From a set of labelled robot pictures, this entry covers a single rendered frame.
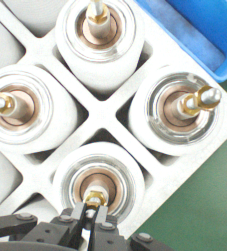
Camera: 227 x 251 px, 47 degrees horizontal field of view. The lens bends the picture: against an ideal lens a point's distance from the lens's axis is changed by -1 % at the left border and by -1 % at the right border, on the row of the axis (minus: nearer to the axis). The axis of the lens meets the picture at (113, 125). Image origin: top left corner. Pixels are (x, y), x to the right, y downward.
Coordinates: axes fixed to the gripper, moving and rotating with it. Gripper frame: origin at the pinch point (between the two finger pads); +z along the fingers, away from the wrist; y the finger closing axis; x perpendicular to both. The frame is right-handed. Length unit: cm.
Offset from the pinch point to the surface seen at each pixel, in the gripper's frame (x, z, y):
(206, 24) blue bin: 29.2, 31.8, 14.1
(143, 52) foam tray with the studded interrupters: 18.6, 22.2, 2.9
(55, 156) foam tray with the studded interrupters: 1.9, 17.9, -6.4
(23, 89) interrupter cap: 8.8, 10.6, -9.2
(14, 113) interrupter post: 6.2, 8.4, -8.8
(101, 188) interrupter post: 1.0, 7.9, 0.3
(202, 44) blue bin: 26.8, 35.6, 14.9
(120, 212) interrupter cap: -1.6, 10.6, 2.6
